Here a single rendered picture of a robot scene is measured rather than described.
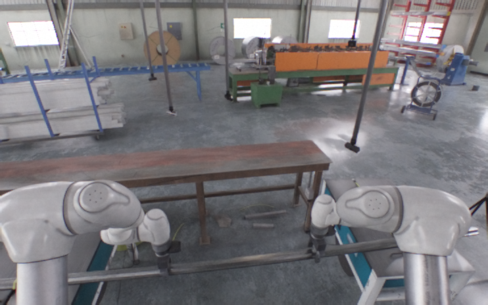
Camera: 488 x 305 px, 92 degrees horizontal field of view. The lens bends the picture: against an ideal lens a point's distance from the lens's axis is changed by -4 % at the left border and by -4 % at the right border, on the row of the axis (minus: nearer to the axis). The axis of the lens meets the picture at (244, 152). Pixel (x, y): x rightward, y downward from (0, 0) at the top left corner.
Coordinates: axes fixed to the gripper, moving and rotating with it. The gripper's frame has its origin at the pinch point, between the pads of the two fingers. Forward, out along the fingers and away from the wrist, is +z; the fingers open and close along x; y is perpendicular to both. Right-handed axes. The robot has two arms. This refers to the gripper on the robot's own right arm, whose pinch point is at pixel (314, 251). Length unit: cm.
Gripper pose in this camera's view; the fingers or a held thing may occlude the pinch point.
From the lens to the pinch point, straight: 152.3
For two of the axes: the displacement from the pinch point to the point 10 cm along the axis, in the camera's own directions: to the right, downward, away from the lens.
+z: 0.0, 8.8, 4.8
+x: 1.4, 4.8, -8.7
